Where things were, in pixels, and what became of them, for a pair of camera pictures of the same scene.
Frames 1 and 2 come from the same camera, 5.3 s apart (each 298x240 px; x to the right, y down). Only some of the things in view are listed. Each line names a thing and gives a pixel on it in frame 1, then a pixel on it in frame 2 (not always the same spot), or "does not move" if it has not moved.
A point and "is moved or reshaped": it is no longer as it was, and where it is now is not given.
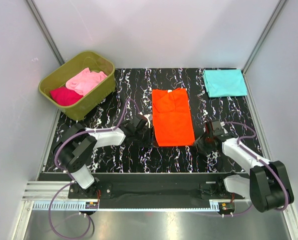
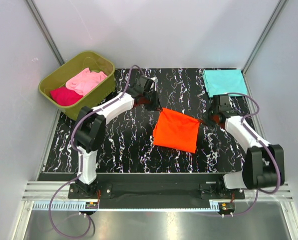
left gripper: x=149 y=141 to x=155 y=106
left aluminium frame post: x=45 y=32 does not move
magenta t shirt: x=65 y=96 does not move
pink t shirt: x=83 y=81 does not move
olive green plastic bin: x=87 y=59 does not move
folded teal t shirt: x=220 y=83 does not move
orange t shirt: x=172 y=119 is moved or reshaped
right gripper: x=201 y=146 to x=205 y=119
